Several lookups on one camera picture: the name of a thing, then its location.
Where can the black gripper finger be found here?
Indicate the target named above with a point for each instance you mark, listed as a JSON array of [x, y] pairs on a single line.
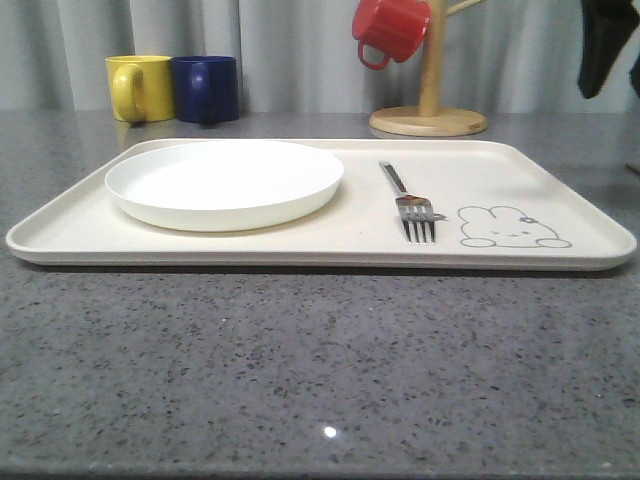
[[607, 27]]

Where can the silver metal fork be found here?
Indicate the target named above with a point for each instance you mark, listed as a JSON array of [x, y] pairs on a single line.
[[416, 213]]

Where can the white round plate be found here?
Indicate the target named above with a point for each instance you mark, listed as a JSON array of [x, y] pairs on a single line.
[[225, 185]]

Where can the grey curtain backdrop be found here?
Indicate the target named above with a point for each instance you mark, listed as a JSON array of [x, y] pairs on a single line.
[[300, 56]]

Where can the wooden mug tree stand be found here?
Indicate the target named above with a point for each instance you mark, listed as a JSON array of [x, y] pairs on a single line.
[[429, 118]]

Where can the red mug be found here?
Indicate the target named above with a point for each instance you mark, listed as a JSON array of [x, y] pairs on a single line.
[[389, 30]]

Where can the cream rabbit serving tray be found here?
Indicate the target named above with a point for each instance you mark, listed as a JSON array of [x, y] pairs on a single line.
[[503, 211]]

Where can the dark blue mug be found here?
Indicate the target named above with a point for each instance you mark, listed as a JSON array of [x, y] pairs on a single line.
[[205, 88]]

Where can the yellow mug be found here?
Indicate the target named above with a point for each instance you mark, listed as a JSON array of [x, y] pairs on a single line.
[[141, 88]]

